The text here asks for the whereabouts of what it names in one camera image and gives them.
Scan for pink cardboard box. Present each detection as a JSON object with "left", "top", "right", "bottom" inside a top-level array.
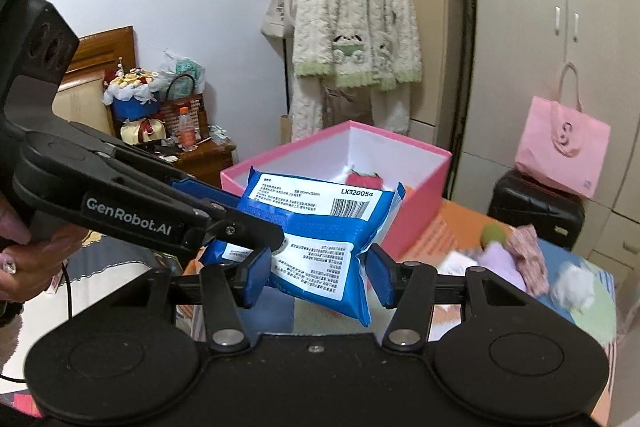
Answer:
[{"left": 220, "top": 120, "right": 453, "bottom": 261}]

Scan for cream gift box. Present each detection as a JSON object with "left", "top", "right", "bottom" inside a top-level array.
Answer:
[{"left": 121, "top": 117, "right": 167, "bottom": 146}]

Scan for person's left hand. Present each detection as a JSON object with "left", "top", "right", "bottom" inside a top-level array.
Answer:
[{"left": 0, "top": 197, "right": 89, "bottom": 304}]

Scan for pink floral cloth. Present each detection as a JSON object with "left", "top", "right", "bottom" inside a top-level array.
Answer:
[{"left": 505, "top": 225, "right": 550, "bottom": 296}]

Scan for black cable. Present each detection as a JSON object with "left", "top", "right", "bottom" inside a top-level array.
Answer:
[{"left": 0, "top": 257, "right": 77, "bottom": 384}]

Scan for woven basket bag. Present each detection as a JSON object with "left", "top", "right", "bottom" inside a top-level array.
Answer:
[{"left": 165, "top": 74, "right": 209, "bottom": 141}]

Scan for blue wrapped plush bouquet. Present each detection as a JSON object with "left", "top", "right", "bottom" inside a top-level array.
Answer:
[{"left": 102, "top": 57, "right": 162, "bottom": 121}]

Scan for brown hanging bag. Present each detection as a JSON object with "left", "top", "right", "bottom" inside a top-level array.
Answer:
[{"left": 324, "top": 87, "right": 374, "bottom": 129}]

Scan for white fleece pajama jacket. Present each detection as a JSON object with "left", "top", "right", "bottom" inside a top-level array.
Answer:
[{"left": 291, "top": 0, "right": 424, "bottom": 93}]

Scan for white green plastic bag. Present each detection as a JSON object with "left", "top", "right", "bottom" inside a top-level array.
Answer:
[{"left": 157, "top": 50, "right": 207, "bottom": 94}]

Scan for patchwork tablecloth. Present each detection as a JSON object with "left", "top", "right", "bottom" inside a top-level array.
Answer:
[{"left": 182, "top": 200, "right": 619, "bottom": 408}]

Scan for purple plush toy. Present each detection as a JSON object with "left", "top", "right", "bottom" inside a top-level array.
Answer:
[{"left": 477, "top": 242, "right": 527, "bottom": 291}]

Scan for white fleece pajama pants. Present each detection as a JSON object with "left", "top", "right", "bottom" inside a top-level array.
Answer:
[{"left": 291, "top": 74, "right": 417, "bottom": 144}]

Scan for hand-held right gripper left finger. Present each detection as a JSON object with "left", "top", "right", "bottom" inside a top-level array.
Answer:
[{"left": 117, "top": 249, "right": 273, "bottom": 354}]

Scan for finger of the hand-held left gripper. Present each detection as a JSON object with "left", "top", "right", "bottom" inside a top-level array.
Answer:
[
  {"left": 70, "top": 122, "right": 242, "bottom": 211},
  {"left": 180, "top": 206, "right": 286, "bottom": 259}
]

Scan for wooden nightstand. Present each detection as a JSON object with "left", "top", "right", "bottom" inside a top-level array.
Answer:
[{"left": 150, "top": 140, "right": 237, "bottom": 189}]

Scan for green plush ball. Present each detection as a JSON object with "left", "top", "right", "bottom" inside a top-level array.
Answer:
[{"left": 480, "top": 227, "right": 508, "bottom": 249}]

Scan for black suitcase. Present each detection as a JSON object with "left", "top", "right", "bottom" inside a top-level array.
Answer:
[{"left": 487, "top": 170, "right": 586, "bottom": 251}]

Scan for white tissue pack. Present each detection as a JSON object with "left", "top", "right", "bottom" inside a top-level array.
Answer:
[{"left": 440, "top": 249, "right": 479, "bottom": 279}]

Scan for black clothes rack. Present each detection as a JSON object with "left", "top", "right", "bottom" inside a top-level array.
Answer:
[{"left": 277, "top": 0, "right": 368, "bottom": 120}]

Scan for cream canvas tote bag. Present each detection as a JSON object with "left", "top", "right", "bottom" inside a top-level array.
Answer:
[{"left": 261, "top": 0, "right": 301, "bottom": 41}]

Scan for orange drink bottle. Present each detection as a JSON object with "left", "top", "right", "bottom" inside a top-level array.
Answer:
[{"left": 177, "top": 107, "right": 199, "bottom": 151}]

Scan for small white plush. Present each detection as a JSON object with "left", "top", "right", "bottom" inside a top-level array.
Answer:
[{"left": 550, "top": 263, "right": 597, "bottom": 311}]

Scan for wooden bed headboard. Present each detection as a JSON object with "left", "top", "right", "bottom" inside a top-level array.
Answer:
[{"left": 52, "top": 26, "right": 137, "bottom": 134}]

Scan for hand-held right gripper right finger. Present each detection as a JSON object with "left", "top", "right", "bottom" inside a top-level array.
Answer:
[{"left": 365, "top": 244, "right": 526, "bottom": 353}]

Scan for red strawberry plush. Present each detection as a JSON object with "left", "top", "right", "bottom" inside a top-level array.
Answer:
[{"left": 346, "top": 167, "right": 385, "bottom": 192}]

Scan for pink tote bag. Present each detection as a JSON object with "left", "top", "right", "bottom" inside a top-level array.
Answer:
[{"left": 515, "top": 63, "right": 612, "bottom": 200}]

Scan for blue plastic package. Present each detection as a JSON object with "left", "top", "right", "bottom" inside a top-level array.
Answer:
[{"left": 199, "top": 166, "right": 406, "bottom": 327}]

